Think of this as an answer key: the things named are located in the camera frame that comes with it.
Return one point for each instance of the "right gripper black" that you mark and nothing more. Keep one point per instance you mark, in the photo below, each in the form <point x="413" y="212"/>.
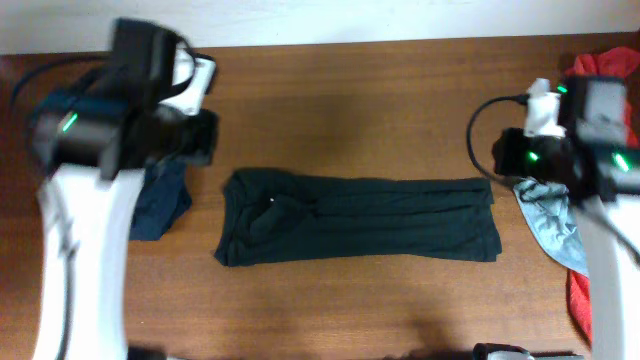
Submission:
<point x="507" y="162"/>

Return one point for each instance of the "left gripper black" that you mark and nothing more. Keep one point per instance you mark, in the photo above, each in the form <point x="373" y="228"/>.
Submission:
<point x="204" y="125"/>

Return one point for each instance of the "black t-shirt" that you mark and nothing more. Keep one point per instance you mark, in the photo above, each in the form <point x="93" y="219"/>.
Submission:
<point x="274" y="216"/>

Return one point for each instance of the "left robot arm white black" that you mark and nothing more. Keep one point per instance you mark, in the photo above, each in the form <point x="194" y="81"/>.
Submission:
<point x="140" y="107"/>

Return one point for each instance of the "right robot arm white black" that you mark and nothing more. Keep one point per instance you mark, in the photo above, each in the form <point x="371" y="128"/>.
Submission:
<point x="575" y="135"/>

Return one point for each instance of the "light blue grey garment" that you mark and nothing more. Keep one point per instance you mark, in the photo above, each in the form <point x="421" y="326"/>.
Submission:
<point x="546" y="210"/>

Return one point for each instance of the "folded navy blue garment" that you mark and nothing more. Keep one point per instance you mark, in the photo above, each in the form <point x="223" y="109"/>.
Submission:
<point x="163" y="199"/>

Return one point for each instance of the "red t-shirt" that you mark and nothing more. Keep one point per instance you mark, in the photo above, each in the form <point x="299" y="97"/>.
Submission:
<point x="618" y="62"/>

